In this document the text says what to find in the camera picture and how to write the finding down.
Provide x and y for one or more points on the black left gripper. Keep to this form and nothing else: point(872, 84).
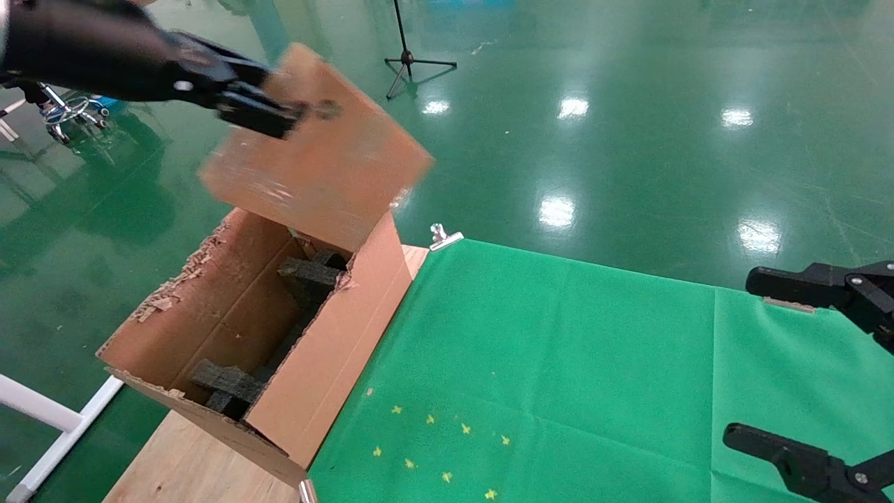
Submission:
point(84, 49)

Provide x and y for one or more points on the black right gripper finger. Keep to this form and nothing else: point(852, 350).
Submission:
point(803, 468)
point(789, 286)

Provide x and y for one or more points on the brown cardboard box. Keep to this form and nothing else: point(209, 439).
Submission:
point(328, 175)

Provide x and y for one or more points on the large open cardboard carton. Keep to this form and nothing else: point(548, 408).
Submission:
point(335, 349)

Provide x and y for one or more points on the black tripod stand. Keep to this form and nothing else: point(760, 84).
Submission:
point(407, 56)

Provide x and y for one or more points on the black round stool chrome base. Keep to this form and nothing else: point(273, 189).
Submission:
point(66, 112)

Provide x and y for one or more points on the black foam block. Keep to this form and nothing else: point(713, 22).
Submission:
point(311, 276)
point(227, 384)

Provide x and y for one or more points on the green table cloth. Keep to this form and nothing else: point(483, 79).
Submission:
point(594, 384)

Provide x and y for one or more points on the white metal frame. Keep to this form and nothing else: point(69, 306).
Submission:
point(35, 409)

